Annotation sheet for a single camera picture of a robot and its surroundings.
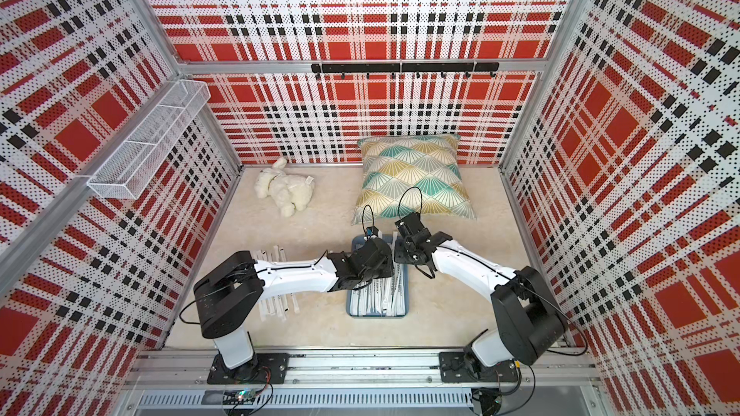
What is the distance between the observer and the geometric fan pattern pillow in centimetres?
95

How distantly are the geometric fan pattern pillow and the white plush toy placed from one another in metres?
0.23

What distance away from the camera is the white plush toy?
103 centimetres
